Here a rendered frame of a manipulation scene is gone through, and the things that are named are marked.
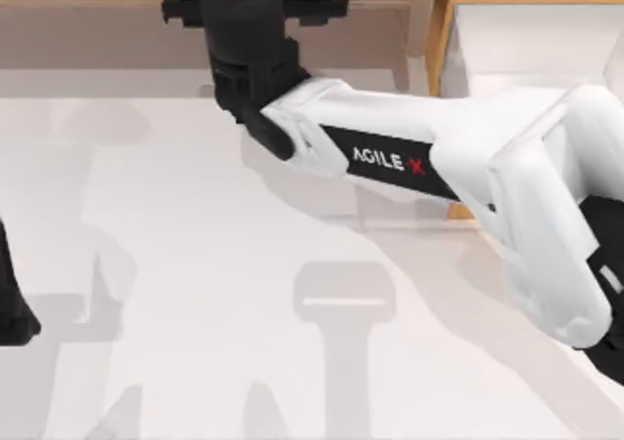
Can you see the orange wooden cabinet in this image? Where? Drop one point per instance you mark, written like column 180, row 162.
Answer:
column 443, row 25

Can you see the white sink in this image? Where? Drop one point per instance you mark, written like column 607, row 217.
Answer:
column 517, row 40

